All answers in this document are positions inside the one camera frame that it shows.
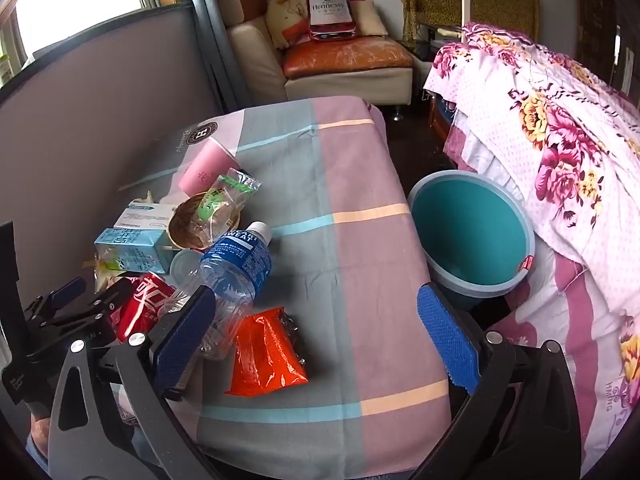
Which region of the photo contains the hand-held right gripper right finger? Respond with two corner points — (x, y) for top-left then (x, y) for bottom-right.
(410, 282), (583, 480)

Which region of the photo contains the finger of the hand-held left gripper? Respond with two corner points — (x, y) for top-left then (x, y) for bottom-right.
(40, 280), (135, 334)
(25, 276), (87, 322)

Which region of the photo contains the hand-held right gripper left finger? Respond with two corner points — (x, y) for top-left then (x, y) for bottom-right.
(47, 285), (217, 480)

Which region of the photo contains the teal plastic bucket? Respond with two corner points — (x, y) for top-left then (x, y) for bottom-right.
(407, 170), (537, 297)

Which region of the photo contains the clear green snack wrapper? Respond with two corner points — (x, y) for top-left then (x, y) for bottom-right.
(194, 167), (262, 226)

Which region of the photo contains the pink cartoon paper cup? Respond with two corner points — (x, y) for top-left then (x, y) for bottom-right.
(177, 137), (240, 197)

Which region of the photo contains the red soda can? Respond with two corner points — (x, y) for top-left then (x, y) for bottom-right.
(116, 271), (177, 343)

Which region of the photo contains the teal drink carton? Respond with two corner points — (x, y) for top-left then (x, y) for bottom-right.
(94, 227), (176, 273)

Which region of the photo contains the orange snack packet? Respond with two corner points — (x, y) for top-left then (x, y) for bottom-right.
(225, 307), (309, 397)

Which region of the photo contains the clear bottle with blue label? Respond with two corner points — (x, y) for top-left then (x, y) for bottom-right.
(170, 221), (273, 361)

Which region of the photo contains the white cardboard box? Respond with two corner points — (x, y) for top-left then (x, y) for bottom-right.
(114, 200), (176, 233)

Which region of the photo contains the brown round bowl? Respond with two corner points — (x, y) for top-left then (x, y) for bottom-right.
(167, 192), (242, 251)

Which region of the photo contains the plaid grey pink sheet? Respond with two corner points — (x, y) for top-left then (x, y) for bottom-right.
(117, 95), (453, 480)

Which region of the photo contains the pink striped bed sheet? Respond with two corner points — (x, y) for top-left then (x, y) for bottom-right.
(505, 247), (640, 461)

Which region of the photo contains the grey partition panel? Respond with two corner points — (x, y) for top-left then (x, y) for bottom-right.
(0, 1), (226, 271)

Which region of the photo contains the pink floral blanket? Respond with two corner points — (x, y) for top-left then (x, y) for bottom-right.
(424, 22), (640, 316)

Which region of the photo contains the grey blue curtain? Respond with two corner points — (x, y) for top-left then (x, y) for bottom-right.
(170, 0), (241, 111)

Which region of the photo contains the window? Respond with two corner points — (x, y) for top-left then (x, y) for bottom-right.
(0, 0), (166, 86)

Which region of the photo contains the beige sofa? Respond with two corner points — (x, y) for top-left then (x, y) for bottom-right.
(218, 0), (415, 107)

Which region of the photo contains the black audio equipment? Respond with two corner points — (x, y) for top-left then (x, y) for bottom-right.
(417, 22), (462, 58)

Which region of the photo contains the orange seat cushion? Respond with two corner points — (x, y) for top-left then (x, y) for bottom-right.
(281, 35), (415, 81)

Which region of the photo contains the beige pillow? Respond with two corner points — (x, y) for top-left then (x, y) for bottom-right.
(350, 0), (388, 37)

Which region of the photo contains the yellow cartoon pillow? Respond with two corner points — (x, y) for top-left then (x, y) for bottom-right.
(265, 0), (311, 50)

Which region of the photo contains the leopard print cloth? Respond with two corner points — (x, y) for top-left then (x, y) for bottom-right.
(392, 0), (541, 48)

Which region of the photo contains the red box on armchair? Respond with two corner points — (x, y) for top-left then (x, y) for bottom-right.
(306, 0), (358, 41)

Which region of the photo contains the dark framed wall picture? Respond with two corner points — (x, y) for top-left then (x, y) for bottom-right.
(575, 0), (618, 91)

